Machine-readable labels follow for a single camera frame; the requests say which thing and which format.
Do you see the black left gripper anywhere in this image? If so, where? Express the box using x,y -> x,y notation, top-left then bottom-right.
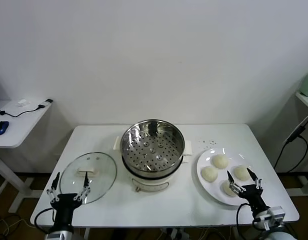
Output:
46,170 -> 92,227

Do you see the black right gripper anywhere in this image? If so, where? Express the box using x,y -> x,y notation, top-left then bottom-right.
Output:
226,167 -> 270,215

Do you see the white steamed baozi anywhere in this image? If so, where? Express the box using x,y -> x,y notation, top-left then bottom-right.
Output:
233,164 -> 252,181
220,179 -> 241,198
201,166 -> 219,182
211,154 -> 230,170

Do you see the glass pot lid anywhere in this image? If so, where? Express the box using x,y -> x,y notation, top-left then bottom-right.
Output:
59,151 -> 118,205

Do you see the stainless steel steamer basket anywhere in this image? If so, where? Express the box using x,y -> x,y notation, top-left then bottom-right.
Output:
120,119 -> 186,176

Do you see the white round plate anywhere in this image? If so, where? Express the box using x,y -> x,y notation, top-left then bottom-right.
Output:
195,147 -> 260,207

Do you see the black power adapter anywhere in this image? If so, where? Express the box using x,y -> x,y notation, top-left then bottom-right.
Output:
284,124 -> 307,145

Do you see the white side desk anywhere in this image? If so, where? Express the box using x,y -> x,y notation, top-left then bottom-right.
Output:
0,99 -> 53,213

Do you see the cream electric cooking pot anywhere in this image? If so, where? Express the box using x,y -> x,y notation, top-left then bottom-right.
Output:
112,136 -> 194,193

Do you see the blue computer mouse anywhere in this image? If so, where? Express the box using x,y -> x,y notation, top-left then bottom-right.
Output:
0,120 -> 10,136

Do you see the white shelf desk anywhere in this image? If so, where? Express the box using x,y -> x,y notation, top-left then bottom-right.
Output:
295,91 -> 308,112

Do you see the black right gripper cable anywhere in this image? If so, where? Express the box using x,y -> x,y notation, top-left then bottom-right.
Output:
236,202 -> 256,232

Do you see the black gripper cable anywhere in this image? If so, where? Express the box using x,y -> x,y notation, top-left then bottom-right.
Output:
34,207 -> 56,235
236,202 -> 256,232

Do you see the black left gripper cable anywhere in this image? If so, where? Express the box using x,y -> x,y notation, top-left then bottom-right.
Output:
34,207 -> 56,235

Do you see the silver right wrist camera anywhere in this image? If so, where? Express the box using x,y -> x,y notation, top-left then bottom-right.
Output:
265,206 -> 287,232

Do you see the black power cable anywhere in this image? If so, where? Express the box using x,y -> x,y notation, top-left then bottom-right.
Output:
273,134 -> 308,173

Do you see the black desk cable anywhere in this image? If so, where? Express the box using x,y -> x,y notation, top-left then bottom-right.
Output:
0,104 -> 47,118

